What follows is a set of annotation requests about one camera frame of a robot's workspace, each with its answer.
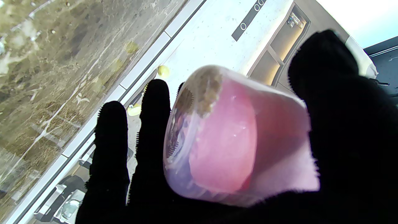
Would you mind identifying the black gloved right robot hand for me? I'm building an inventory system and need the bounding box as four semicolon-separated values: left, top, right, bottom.
76;30;398;224

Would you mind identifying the pink measuring cup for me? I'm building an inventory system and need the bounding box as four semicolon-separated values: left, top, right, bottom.
163;64;321;208

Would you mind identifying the yellow lemon piece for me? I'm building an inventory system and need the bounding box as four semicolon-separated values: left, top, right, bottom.
157;65;171;78
127;104;142;117

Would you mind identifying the dark cutting board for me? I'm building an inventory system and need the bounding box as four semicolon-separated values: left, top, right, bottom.
128;90;148;108

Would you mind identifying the black espresso machine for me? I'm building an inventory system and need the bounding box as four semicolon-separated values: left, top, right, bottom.
34;175;91;223

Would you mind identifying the black wall power strip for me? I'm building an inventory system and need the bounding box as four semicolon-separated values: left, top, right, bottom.
231;0;268;42

